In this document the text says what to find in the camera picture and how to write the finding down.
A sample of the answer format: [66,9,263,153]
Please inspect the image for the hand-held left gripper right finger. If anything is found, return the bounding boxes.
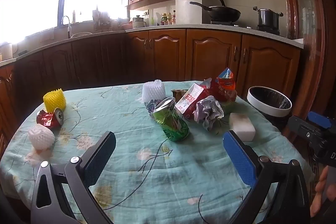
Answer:
[223,130,311,224]

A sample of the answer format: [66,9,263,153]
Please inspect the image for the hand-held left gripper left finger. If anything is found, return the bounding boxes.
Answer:
[31,131,117,224]

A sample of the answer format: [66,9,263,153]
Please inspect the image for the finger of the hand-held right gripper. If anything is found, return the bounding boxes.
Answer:
[287,115,321,143]
[308,111,332,129]

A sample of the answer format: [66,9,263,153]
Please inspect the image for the white bin with black liner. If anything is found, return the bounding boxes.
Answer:
[247,86,292,132]

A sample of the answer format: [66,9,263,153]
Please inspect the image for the white paper ball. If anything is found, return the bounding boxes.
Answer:
[194,95,224,131]

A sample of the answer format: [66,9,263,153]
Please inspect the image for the crushed green can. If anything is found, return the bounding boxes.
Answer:
[152,97,190,142]

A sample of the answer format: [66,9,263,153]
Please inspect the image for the person's right hand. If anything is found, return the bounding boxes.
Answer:
[310,166,331,218]

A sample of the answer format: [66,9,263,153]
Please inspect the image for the patterned floor mat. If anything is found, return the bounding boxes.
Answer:
[306,153,324,188]

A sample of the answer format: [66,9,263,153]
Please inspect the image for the white sponge block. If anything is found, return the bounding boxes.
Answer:
[229,112,256,142]

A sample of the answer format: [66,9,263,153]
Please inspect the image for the teal floral tablecloth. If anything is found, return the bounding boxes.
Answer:
[0,80,315,224]

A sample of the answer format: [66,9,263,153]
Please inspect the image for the balled white foam net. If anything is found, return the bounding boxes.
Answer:
[28,124,55,149]

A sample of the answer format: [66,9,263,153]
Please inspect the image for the crushed red can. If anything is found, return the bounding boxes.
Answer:
[36,108,64,130]

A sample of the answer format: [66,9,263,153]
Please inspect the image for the small crumpled purple wrapper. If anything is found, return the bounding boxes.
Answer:
[146,98,163,115]

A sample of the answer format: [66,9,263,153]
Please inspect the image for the yellow foam fruit net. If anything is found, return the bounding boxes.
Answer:
[43,88,67,113]

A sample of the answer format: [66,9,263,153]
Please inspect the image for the red and white carton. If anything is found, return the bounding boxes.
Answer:
[175,83,210,119]

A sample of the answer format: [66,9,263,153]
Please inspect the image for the red snack bag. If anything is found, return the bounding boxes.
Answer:
[201,68,237,102]

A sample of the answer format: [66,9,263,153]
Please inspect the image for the white foam net sleeve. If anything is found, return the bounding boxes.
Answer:
[142,79,166,104]

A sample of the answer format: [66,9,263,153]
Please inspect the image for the green spouted drink pouch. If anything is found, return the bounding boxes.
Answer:
[171,89,189,102]

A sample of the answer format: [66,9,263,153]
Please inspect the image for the wooden framed glass door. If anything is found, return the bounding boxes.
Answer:
[285,0,336,119]

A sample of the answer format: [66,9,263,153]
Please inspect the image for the wooden base cabinets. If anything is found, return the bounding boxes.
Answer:
[0,28,301,119]

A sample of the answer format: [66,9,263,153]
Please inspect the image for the dark steel pot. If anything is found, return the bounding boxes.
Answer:
[253,6,284,28]

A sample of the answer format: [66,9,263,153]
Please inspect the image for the chrome sink faucet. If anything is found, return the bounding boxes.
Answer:
[61,15,72,39]

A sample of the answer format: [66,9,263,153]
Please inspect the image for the countertop utensil rack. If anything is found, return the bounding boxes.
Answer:
[92,10,113,31]

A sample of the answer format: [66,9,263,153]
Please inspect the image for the black wok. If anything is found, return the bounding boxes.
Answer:
[189,0,241,23]

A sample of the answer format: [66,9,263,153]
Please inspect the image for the white rice cooker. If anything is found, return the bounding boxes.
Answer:
[130,15,147,29]

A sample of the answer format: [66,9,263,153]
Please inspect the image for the white countertop container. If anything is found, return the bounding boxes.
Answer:
[0,42,13,61]

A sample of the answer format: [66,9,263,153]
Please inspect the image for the stone kitchen countertop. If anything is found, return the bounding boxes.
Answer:
[0,23,305,67]

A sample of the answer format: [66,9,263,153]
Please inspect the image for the kitchen window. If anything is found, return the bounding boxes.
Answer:
[0,0,126,43]

